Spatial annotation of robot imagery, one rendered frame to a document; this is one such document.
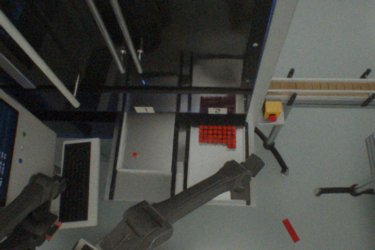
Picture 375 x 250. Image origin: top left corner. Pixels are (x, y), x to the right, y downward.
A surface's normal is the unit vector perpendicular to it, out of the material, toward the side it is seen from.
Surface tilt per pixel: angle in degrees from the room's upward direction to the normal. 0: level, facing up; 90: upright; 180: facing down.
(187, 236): 0
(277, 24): 90
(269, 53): 90
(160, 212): 39
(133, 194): 0
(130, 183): 0
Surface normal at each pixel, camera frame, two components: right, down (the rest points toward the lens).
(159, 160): -0.07, -0.39
